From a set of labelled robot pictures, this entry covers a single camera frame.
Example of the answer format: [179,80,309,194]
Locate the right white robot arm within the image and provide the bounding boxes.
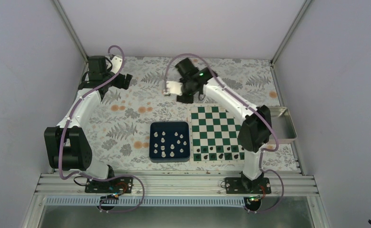
[166,58,273,193]

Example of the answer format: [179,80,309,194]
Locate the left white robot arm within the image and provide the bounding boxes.
[44,55,132,192]

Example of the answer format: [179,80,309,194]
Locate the green white chess board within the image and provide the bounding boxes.
[188,104,247,164]

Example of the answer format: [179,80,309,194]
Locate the black chess piece row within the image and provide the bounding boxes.
[193,145,246,162]

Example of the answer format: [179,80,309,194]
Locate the floral table mat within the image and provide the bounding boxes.
[85,57,280,171]

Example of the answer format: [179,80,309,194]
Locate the dark blue tray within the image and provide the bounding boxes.
[149,121,191,163]

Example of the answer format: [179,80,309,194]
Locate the silver metal tin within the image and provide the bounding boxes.
[269,106,297,144]

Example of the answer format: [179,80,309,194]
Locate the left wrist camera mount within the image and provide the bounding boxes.
[110,56,123,74]

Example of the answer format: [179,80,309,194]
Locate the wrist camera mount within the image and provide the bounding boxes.
[110,56,123,74]
[163,81,183,96]

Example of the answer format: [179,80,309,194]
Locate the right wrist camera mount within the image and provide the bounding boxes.
[163,81,183,96]

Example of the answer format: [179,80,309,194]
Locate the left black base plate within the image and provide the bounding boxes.
[85,177,133,194]

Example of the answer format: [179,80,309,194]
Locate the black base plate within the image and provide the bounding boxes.
[224,177,272,194]
[85,177,133,194]

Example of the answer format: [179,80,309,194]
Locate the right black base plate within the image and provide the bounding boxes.
[224,177,272,194]

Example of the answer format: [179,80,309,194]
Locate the aluminium rail frame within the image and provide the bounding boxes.
[35,171,319,197]

